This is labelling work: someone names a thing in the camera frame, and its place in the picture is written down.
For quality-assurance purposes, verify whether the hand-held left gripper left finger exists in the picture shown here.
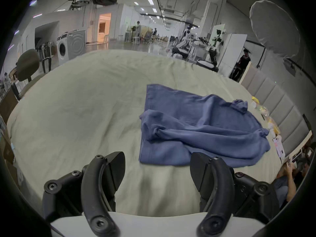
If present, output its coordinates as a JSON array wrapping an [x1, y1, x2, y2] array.
[[42, 151, 125, 237]]

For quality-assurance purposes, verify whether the black robot on stand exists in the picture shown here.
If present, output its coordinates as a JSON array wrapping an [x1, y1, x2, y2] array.
[[207, 29, 224, 70]]

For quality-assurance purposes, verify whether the white washing machine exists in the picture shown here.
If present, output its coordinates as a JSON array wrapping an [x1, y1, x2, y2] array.
[[56, 29, 86, 66]]

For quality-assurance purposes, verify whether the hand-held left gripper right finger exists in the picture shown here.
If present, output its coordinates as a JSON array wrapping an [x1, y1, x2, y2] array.
[[190, 152, 280, 237]]

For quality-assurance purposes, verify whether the white softbox lamp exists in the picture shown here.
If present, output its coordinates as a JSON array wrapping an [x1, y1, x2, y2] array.
[[249, 0, 301, 76]]

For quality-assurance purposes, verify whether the dark blue shirt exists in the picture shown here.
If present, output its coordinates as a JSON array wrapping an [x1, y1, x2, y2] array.
[[139, 84, 271, 168]]

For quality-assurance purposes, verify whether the grey padded headboard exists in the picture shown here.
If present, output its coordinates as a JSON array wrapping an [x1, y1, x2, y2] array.
[[240, 66, 312, 157]]

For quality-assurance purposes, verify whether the pile of small packets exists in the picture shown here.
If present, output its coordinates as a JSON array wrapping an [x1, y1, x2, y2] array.
[[251, 96, 287, 163]]

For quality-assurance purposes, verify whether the grey office chair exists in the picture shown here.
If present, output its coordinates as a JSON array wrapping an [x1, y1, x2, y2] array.
[[11, 49, 40, 101]]

